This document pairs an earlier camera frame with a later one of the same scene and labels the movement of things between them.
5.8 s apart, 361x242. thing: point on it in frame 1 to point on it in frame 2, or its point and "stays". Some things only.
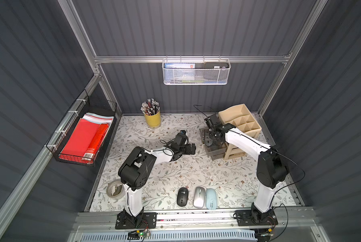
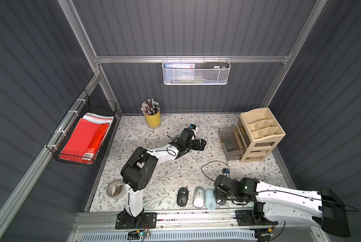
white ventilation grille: (170, 235) stays
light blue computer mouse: (211, 199) stays
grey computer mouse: (199, 197) stays
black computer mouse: (182, 196) stays
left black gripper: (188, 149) to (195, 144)
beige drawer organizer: (242, 118) to (262, 132)
